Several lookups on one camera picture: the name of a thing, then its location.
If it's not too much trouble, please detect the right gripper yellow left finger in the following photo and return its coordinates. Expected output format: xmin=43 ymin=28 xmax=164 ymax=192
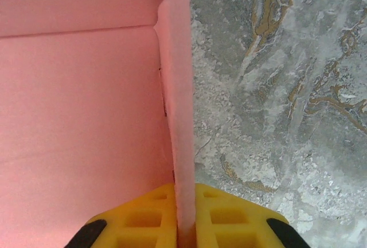
xmin=65 ymin=183 xmax=180 ymax=248

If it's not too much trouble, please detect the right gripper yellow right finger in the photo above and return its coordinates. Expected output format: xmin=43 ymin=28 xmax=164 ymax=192
xmin=194 ymin=183 xmax=311 ymax=248

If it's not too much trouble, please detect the pink paper box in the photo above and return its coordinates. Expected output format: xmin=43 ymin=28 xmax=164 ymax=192
xmin=0 ymin=0 xmax=198 ymax=248

